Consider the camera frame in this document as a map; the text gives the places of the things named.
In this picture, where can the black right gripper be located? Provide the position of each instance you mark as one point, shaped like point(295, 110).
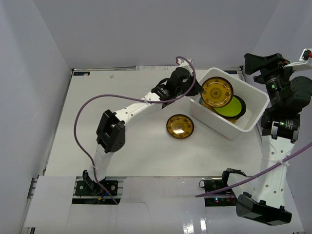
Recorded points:
point(254, 63)

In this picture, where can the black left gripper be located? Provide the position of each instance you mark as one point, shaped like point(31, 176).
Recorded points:
point(191, 86)

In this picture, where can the yellow patterned plate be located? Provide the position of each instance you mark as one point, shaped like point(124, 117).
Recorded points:
point(180, 126)
point(217, 92)

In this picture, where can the white plastic bin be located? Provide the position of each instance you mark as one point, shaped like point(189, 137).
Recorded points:
point(255, 99)

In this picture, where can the green plate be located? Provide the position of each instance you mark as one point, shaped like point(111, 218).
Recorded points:
point(232, 109)

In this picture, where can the black plate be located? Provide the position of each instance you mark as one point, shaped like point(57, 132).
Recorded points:
point(239, 107)

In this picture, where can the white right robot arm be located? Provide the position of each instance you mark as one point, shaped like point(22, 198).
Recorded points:
point(280, 129)

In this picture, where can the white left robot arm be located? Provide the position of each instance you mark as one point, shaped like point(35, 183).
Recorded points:
point(111, 131)

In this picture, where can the dark label sticker right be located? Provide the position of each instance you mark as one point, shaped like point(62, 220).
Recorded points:
point(231, 72)

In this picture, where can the dark label sticker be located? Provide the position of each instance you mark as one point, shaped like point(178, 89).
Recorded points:
point(80, 73)
point(231, 72)

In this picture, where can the papers at table back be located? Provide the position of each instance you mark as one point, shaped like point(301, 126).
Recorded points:
point(155, 68)

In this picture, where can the dark label sticker left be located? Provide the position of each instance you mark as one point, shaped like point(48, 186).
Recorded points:
point(80, 73)

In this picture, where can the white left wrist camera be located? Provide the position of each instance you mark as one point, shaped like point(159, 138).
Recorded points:
point(184, 63)

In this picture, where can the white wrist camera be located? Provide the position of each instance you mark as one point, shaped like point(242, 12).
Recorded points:
point(304, 63)
point(184, 63)

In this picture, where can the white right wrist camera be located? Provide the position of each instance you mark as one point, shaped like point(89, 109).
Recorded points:
point(304, 63)

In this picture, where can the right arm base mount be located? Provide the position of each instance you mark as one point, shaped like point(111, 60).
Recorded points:
point(224, 198)

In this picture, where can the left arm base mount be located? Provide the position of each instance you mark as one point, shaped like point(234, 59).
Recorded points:
point(88, 192)

